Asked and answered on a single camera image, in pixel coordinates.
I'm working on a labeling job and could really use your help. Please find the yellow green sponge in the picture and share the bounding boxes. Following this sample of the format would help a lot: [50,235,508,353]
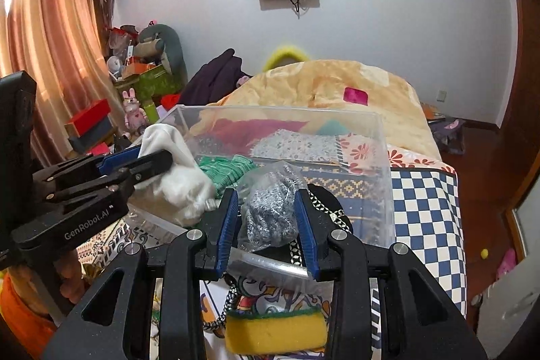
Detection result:
[223,308,329,356]

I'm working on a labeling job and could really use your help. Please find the green box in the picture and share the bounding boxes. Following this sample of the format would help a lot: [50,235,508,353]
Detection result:
[137,65,177,110]

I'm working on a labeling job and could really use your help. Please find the red box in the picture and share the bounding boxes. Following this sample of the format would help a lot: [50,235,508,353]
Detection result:
[64,99,111,136]

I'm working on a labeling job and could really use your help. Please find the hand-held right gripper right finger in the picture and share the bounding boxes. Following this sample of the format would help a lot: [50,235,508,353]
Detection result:
[293,184,492,360]

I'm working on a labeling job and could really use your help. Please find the white cloth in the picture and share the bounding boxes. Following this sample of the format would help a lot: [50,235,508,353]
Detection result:
[134,124,219,226]

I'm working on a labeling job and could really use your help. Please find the person's left forearm orange sleeve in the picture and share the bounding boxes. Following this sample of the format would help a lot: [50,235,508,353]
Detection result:
[0,271,59,358]

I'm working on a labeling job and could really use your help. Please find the clear plastic box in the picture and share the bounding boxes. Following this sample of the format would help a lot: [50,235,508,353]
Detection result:
[126,104,396,281]

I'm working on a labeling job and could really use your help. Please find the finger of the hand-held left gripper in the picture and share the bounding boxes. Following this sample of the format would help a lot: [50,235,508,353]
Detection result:
[46,150,174,204]
[33,148,142,187]

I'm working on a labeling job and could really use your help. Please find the pink bunny toy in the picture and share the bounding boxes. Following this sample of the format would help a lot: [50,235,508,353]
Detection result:
[121,89,149,134]

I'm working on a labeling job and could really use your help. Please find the grey plush toy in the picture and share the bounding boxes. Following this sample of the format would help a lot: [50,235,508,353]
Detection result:
[134,23,189,91]

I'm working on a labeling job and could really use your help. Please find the dark purple clothing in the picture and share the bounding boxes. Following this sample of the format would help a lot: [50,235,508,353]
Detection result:
[181,48,254,108]

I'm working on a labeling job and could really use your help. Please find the black white patterned strap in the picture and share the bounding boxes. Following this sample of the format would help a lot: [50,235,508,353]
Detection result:
[204,185,353,334]

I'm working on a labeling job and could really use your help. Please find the red and grey boxes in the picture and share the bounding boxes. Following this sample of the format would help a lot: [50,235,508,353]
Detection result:
[67,117,115,155]

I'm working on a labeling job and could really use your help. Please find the printed patchwork bedsheet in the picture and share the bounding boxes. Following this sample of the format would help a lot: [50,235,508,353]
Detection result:
[80,126,469,360]

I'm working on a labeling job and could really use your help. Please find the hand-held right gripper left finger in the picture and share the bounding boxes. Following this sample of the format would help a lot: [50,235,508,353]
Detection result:
[40,187,242,360]

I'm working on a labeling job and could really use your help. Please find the person's left hand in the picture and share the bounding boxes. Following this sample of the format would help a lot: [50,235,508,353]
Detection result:
[57,246,88,304]

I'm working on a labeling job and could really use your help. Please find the bagged grey metal scrubber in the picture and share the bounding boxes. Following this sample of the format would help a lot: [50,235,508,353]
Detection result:
[235,161,309,252]

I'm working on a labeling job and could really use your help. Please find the pink orange curtain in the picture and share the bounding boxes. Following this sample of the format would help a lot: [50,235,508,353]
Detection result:
[0,0,123,164]

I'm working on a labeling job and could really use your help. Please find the white cabinet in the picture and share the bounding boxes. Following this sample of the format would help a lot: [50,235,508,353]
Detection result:
[476,191,540,349]

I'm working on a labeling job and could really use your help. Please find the orange yellow quilt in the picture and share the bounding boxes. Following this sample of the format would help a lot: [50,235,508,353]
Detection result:
[206,60,443,169]

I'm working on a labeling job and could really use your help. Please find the orange box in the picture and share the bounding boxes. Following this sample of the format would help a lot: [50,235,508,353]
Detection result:
[121,60,158,79]

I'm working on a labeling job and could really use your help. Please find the green knitted cloth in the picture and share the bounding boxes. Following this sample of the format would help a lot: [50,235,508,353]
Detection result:
[197,155,256,199]

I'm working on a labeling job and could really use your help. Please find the purple bag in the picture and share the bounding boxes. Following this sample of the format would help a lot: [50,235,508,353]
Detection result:
[427,116,465,155]

